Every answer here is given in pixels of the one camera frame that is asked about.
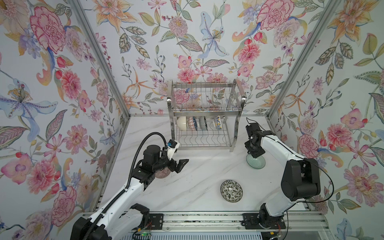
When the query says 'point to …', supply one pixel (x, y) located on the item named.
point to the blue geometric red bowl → (192, 123)
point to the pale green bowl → (258, 163)
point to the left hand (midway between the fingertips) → (183, 156)
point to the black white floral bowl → (231, 191)
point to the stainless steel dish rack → (205, 115)
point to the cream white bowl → (181, 123)
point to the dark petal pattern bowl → (203, 123)
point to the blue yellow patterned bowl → (218, 123)
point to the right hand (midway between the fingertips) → (249, 149)
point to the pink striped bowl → (162, 173)
